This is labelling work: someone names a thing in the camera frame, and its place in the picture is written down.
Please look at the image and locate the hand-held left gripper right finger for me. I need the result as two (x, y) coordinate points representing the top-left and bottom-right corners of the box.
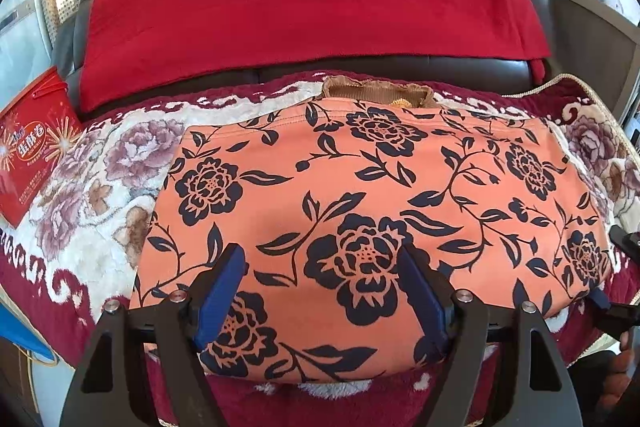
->
(397, 243), (583, 427)

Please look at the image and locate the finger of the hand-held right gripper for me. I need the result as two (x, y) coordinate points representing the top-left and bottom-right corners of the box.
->
(589, 289), (640, 344)
(609, 226), (640, 256)

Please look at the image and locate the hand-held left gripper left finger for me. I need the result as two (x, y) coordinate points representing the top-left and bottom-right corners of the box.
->
(60, 243), (247, 427)

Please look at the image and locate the orange floral garment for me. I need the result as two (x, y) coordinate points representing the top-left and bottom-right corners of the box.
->
(129, 77), (615, 383)

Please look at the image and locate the person's right hand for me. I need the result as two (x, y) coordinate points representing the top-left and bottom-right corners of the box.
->
(615, 330), (640, 409)

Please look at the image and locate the floral plush blanket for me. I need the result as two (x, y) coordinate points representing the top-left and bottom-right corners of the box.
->
(0, 69), (640, 427)

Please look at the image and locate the blue plastic bag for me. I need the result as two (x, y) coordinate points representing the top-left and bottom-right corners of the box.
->
(0, 304), (53, 360)

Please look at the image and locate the black leather sofa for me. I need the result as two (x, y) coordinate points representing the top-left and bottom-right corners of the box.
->
(52, 0), (640, 128)

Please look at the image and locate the red gift box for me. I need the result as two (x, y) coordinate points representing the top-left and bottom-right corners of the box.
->
(0, 67), (83, 229)

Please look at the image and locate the white cabinet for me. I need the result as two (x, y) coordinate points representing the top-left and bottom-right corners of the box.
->
(0, 0), (57, 108)

